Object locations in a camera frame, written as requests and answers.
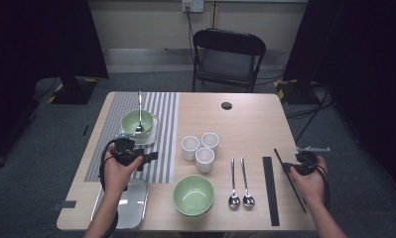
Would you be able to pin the wall conduit pipe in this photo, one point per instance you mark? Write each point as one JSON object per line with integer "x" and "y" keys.
{"x": 213, "y": 15}

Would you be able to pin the person's left hand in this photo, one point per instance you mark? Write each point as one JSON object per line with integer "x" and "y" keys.
{"x": 119, "y": 178}

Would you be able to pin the metal spoon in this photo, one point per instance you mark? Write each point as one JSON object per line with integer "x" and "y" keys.
{"x": 234, "y": 200}
{"x": 139, "y": 128}
{"x": 248, "y": 200}

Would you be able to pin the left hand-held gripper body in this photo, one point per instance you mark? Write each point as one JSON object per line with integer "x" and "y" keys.
{"x": 126, "y": 150}

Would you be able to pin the wall power outlet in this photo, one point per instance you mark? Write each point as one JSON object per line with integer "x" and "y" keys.
{"x": 197, "y": 6}

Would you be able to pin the small black floor object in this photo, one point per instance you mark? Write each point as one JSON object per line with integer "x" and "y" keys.
{"x": 85, "y": 130}

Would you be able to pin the black folding chair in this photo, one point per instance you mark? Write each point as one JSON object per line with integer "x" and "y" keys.
{"x": 228, "y": 41}

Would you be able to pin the white cup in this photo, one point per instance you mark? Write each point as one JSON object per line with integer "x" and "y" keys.
{"x": 190, "y": 148}
{"x": 210, "y": 140}
{"x": 204, "y": 162}

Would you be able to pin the grey tape strip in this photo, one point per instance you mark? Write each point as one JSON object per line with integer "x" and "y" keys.
{"x": 65, "y": 205}

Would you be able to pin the person's right hand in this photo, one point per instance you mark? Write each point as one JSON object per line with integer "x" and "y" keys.
{"x": 313, "y": 188}

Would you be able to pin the black stand base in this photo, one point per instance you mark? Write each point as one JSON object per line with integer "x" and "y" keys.
{"x": 298, "y": 94}
{"x": 73, "y": 94}

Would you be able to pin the black curtain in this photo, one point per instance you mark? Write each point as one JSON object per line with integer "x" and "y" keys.
{"x": 36, "y": 39}
{"x": 367, "y": 66}

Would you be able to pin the grey striped placemat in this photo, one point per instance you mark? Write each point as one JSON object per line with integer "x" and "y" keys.
{"x": 165, "y": 132}

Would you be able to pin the single black chopstick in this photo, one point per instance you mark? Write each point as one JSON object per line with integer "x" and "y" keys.
{"x": 278, "y": 156}

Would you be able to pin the green bowl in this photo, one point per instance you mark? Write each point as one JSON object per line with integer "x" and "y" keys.
{"x": 193, "y": 217}
{"x": 131, "y": 120}
{"x": 192, "y": 195}

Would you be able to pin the row of black chopsticks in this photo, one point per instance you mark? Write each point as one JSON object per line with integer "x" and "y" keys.
{"x": 271, "y": 191}

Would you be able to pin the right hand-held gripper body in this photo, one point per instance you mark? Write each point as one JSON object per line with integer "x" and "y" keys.
{"x": 306, "y": 163}

